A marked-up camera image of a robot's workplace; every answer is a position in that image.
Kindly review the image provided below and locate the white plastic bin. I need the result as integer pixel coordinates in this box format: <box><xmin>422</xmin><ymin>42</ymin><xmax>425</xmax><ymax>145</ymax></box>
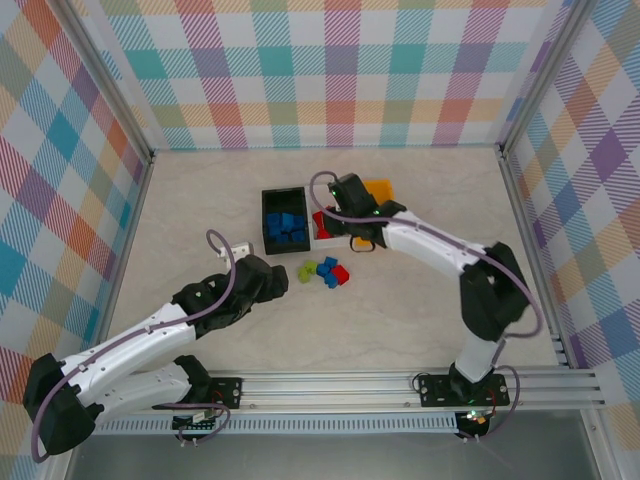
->
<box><xmin>304</xmin><ymin>185</ymin><xmax>351</xmax><ymax>251</ymax></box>

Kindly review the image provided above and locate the aluminium frame post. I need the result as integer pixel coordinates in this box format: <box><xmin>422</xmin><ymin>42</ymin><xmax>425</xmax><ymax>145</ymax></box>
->
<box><xmin>497</xmin><ymin>0</ymin><xmax>596</xmax><ymax>157</ymax></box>
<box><xmin>58</xmin><ymin>0</ymin><xmax>157</xmax><ymax>169</ymax></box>

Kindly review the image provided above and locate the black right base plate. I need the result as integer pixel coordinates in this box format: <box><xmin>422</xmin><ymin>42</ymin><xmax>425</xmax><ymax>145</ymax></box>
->
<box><xmin>416</xmin><ymin>372</ymin><xmax>512</xmax><ymax>409</ymax></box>

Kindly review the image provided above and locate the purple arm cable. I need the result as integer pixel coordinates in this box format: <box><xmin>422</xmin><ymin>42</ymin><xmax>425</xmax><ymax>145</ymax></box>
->
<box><xmin>308</xmin><ymin>170</ymin><xmax>545</xmax><ymax>444</ymax></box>
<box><xmin>30</xmin><ymin>228</ymin><xmax>239</xmax><ymax>464</ymax></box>

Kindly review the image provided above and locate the black plastic bin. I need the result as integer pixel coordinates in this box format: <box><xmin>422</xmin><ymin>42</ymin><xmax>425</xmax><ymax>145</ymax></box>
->
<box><xmin>261</xmin><ymin>186</ymin><xmax>312</xmax><ymax>256</ymax></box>

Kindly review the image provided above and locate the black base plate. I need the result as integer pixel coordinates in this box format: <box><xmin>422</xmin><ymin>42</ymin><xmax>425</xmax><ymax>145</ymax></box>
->
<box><xmin>416</xmin><ymin>372</ymin><xmax>512</xmax><ymax>409</ymax></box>
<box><xmin>199</xmin><ymin>375</ymin><xmax>245</xmax><ymax>411</ymax></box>

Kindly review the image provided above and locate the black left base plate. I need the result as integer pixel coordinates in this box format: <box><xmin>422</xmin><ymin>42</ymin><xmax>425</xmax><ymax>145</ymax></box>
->
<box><xmin>199</xmin><ymin>375</ymin><xmax>245</xmax><ymax>411</ymax></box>

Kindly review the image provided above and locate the aluminium frame leg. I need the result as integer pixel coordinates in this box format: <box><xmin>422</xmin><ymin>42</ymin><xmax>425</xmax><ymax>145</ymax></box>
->
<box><xmin>579</xmin><ymin>410</ymin><xmax>619</xmax><ymax>480</ymax></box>

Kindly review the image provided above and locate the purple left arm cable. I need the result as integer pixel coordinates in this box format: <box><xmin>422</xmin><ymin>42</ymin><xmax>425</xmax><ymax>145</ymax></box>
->
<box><xmin>30</xmin><ymin>228</ymin><xmax>239</xmax><ymax>464</ymax></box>

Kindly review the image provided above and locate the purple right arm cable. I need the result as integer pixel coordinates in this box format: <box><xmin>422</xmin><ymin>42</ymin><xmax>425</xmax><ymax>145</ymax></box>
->
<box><xmin>308</xmin><ymin>170</ymin><xmax>545</xmax><ymax>444</ymax></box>

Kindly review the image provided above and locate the black circuit board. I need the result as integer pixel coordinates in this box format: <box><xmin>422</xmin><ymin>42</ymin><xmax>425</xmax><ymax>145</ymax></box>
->
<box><xmin>171</xmin><ymin>410</ymin><xmax>225</xmax><ymax>434</ymax></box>
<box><xmin>458</xmin><ymin>408</ymin><xmax>496</xmax><ymax>432</ymax></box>

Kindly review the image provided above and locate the aluminium side rail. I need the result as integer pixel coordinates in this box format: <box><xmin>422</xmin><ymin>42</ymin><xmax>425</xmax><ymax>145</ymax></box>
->
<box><xmin>92</xmin><ymin>149</ymin><xmax>157</xmax><ymax>351</ymax></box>
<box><xmin>497</xmin><ymin>143</ymin><xmax>574</xmax><ymax>374</ymax></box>

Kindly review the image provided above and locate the slotted grey cable duct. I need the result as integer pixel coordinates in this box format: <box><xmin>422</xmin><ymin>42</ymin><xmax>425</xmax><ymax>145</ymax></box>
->
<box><xmin>92</xmin><ymin>412</ymin><xmax>460</xmax><ymax>437</ymax></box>

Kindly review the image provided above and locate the aluminium mounting rail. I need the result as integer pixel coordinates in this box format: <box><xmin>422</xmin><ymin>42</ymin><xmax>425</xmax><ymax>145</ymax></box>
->
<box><xmin>53</xmin><ymin>368</ymin><xmax>610</xmax><ymax>415</ymax></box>

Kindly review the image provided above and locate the orange plastic bin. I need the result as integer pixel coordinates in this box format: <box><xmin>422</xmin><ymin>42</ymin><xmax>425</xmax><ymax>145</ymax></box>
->
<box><xmin>348</xmin><ymin>178</ymin><xmax>397</xmax><ymax>251</ymax></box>

